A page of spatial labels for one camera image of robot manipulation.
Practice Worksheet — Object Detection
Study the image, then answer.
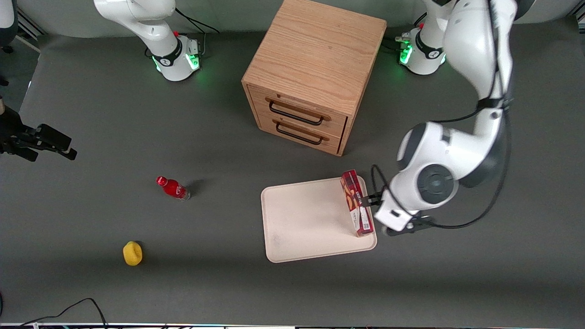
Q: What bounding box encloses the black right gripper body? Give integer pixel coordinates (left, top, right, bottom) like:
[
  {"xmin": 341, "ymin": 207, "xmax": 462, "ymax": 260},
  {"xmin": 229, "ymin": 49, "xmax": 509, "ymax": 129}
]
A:
[{"xmin": 0, "ymin": 106, "xmax": 29, "ymax": 156}]

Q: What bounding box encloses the red cookie box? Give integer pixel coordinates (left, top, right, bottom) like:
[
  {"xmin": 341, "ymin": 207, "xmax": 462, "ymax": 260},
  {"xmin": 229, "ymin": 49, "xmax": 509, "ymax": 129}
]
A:
[{"xmin": 340, "ymin": 170, "xmax": 375, "ymax": 237}]

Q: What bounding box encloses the beige plastic tray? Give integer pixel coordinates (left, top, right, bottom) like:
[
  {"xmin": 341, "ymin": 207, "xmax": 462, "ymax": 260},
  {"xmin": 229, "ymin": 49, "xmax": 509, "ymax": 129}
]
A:
[{"xmin": 261, "ymin": 175, "xmax": 378, "ymax": 264}]

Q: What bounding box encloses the red drink bottle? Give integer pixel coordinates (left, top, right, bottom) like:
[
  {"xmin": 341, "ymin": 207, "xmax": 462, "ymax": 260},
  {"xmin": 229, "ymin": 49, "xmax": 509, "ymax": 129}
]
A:
[{"xmin": 156, "ymin": 176, "xmax": 191, "ymax": 201}]

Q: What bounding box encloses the yellow lemon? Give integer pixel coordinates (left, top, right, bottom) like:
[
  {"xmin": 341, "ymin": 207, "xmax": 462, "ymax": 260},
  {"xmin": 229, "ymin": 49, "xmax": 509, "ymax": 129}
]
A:
[{"xmin": 122, "ymin": 241, "xmax": 143, "ymax": 266}]

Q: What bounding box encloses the black drawer handle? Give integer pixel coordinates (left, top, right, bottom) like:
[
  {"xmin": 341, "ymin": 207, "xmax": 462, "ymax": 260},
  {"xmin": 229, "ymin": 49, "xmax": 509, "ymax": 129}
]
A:
[
  {"xmin": 268, "ymin": 101, "xmax": 324, "ymax": 126},
  {"xmin": 275, "ymin": 121, "xmax": 324, "ymax": 146}
]

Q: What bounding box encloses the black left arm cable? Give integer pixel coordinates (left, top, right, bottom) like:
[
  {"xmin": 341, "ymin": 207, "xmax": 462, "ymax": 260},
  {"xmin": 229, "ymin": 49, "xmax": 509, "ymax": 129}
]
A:
[{"xmin": 370, "ymin": 0, "xmax": 513, "ymax": 229}]

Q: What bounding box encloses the black left base cable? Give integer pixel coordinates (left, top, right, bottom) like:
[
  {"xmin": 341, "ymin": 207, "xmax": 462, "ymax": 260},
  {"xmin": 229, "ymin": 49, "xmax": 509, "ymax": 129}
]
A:
[{"xmin": 383, "ymin": 36, "xmax": 412, "ymax": 52}]

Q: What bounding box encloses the black base cable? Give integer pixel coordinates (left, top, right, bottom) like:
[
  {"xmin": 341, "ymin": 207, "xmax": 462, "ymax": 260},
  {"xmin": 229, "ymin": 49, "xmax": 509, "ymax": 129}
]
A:
[
  {"xmin": 383, "ymin": 36, "xmax": 412, "ymax": 52},
  {"xmin": 175, "ymin": 7, "xmax": 220, "ymax": 35}
]

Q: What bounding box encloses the black table cable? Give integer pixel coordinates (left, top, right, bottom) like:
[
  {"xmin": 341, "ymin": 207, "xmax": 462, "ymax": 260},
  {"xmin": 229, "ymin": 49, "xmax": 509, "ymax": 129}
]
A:
[{"xmin": 18, "ymin": 298, "xmax": 108, "ymax": 329}]

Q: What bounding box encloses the black right base cable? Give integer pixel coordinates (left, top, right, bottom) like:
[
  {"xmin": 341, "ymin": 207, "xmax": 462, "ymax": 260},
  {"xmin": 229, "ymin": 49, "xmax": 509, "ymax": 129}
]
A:
[{"xmin": 175, "ymin": 7, "xmax": 220, "ymax": 35}]

